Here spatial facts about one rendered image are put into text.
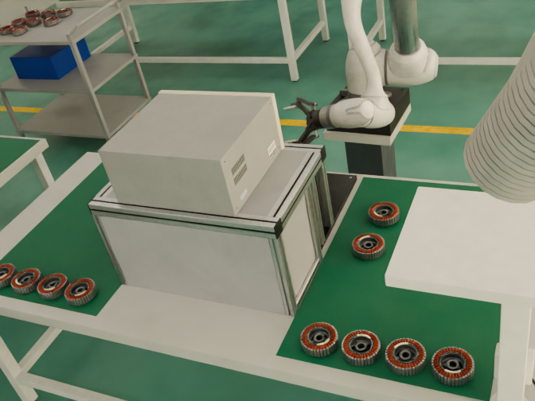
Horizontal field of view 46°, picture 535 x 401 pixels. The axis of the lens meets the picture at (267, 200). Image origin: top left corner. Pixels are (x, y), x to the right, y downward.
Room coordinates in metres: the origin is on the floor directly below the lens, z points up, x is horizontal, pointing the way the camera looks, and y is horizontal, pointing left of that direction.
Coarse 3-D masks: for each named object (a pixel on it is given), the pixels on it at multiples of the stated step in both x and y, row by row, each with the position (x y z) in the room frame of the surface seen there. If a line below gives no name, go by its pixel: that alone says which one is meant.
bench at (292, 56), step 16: (64, 0) 5.73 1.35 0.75; (80, 0) 5.62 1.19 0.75; (96, 0) 5.52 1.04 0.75; (128, 0) 5.34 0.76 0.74; (144, 0) 5.26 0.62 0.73; (160, 0) 5.18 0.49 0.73; (176, 0) 5.11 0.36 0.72; (192, 0) 5.03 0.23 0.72; (208, 0) 4.96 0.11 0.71; (224, 0) 4.89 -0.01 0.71; (240, 0) 4.81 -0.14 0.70; (320, 0) 5.36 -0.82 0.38; (128, 16) 6.41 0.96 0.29; (288, 16) 4.71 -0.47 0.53; (320, 16) 5.37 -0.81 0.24; (288, 32) 4.68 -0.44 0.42; (288, 48) 4.69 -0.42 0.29; (304, 48) 4.90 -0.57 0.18; (288, 64) 4.70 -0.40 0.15
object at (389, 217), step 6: (378, 204) 1.84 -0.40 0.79; (384, 204) 1.84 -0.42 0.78; (390, 204) 1.83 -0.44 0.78; (372, 210) 1.82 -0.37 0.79; (378, 210) 1.83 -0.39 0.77; (384, 210) 1.82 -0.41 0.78; (390, 210) 1.82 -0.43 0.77; (396, 210) 1.79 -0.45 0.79; (372, 216) 1.79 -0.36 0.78; (378, 216) 1.77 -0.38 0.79; (384, 216) 1.77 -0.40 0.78; (390, 216) 1.76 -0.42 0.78; (396, 216) 1.76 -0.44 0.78; (372, 222) 1.78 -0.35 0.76; (378, 222) 1.76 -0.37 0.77; (384, 222) 1.76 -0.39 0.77; (390, 222) 1.75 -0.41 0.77
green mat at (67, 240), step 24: (96, 168) 2.65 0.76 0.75; (72, 192) 2.48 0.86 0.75; (96, 192) 2.44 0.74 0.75; (48, 216) 2.32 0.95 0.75; (72, 216) 2.28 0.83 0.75; (24, 240) 2.18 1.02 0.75; (48, 240) 2.14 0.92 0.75; (72, 240) 2.10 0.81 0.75; (96, 240) 2.07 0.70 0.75; (0, 264) 2.05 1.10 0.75; (24, 264) 2.02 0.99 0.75; (48, 264) 1.98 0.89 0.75; (72, 264) 1.95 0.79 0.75; (96, 264) 1.91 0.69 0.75; (0, 288) 1.90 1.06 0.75; (96, 312) 1.65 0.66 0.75
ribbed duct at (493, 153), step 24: (528, 48) 0.79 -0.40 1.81; (528, 72) 0.76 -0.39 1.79; (504, 96) 0.81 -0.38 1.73; (528, 96) 0.75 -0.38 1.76; (480, 120) 0.88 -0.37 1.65; (504, 120) 0.79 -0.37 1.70; (528, 120) 0.75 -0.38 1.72; (480, 144) 0.84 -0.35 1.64; (504, 144) 0.78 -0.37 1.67; (528, 144) 0.75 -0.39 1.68; (480, 168) 0.83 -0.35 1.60; (504, 168) 0.79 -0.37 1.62; (528, 168) 0.76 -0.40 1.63; (504, 192) 0.80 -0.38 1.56; (528, 192) 0.78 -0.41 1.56
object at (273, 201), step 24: (288, 144) 1.86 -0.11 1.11; (288, 168) 1.71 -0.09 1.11; (312, 168) 1.69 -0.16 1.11; (264, 192) 1.61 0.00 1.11; (288, 192) 1.58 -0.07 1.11; (120, 216) 1.70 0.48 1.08; (144, 216) 1.66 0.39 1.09; (168, 216) 1.61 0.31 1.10; (192, 216) 1.56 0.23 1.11; (216, 216) 1.54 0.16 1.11; (240, 216) 1.51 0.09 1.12; (264, 216) 1.48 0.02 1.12; (288, 216) 1.50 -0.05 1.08
